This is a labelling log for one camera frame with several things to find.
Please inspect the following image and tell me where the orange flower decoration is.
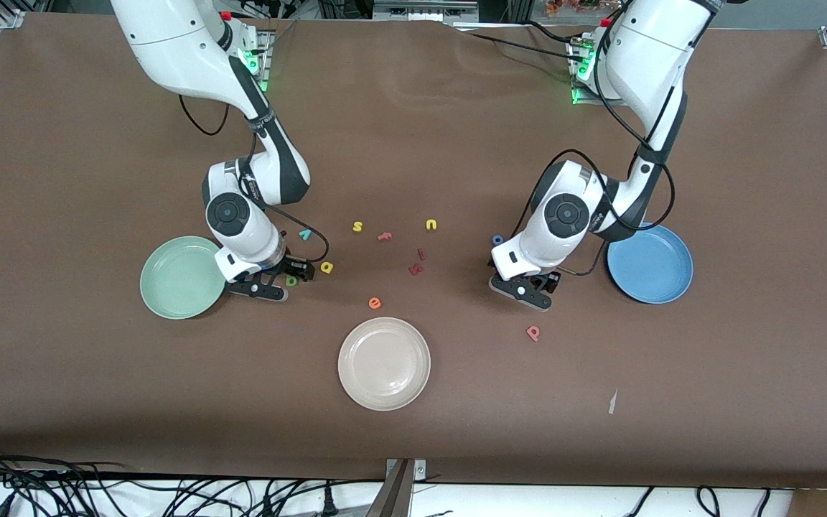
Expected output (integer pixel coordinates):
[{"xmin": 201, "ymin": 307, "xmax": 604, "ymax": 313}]
[{"xmin": 544, "ymin": 0, "xmax": 604, "ymax": 18}]

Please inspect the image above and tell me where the beige plate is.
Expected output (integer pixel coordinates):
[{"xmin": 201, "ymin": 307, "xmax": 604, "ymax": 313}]
[{"xmin": 337, "ymin": 317, "xmax": 432, "ymax": 411}]

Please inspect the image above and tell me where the green plate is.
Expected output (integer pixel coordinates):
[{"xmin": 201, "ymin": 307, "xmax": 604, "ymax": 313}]
[{"xmin": 139, "ymin": 236, "xmax": 229, "ymax": 320}]

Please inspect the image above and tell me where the brown table cover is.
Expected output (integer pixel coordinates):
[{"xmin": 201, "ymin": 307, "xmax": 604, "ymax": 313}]
[{"xmin": 0, "ymin": 11, "xmax": 827, "ymax": 490}]

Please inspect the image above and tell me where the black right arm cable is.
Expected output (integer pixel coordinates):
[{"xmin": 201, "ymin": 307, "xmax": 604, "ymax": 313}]
[{"xmin": 179, "ymin": 93, "xmax": 330, "ymax": 265}]

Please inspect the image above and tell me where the blue plate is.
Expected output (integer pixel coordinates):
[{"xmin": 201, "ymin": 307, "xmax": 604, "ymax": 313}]
[{"xmin": 606, "ymin": 224, "xmax": 694, "ymax": 305}]

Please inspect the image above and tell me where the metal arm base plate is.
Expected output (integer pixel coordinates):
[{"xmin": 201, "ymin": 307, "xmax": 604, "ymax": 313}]
[
  {"xmin": 241, "ymin": 29, "xmax": 272, "ymax": 94},
  {"xmin": 570, "ymin": 39, "xmax": 604, "ymax": 107}
]

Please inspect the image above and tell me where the grey box behind table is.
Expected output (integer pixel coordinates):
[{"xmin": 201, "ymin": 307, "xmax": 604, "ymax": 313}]
[{"xmin": 373, "ymin": 0, "xmax": 480, "ymax": 21}]

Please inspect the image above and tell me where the metal table bracket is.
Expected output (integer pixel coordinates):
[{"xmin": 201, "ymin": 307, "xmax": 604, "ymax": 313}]
[{"xmin": 385, "ymin": 458, "xmax": 427, "ymax": 480}]

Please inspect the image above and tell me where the thin black base cable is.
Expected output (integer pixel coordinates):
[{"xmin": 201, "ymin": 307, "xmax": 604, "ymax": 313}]
[{"xmin": 457, "ymin": 20, "xmax": 587, "ymax": 62}]

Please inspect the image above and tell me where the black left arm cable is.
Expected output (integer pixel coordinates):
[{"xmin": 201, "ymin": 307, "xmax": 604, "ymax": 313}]
[{"xmin": 525, "ymin": 14, "xmax": 675, "ymax": 277}]

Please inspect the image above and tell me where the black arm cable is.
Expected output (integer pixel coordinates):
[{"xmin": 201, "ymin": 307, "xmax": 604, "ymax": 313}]
[
  {"xmin": 525, "ymin": 14, "xmax": 675, "ymax": 277},
  {"xmin": 179, "ymin": 93, "xmax": 330, "ymax": 265}
]

